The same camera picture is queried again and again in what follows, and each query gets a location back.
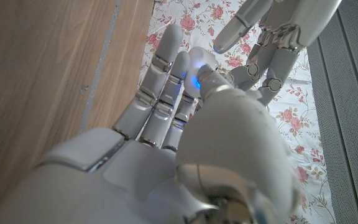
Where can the white AirPods case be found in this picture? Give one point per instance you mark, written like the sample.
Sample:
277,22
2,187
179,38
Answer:
194,62

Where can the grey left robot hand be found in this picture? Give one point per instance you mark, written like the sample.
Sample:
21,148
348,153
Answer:
291,18

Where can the grey perforated panel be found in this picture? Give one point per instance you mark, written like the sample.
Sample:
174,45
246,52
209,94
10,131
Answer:
346,109

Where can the floral backdrop cloth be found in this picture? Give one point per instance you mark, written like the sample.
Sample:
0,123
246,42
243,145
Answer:
300,124

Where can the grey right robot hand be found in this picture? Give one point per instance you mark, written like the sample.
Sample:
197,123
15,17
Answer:
228,140

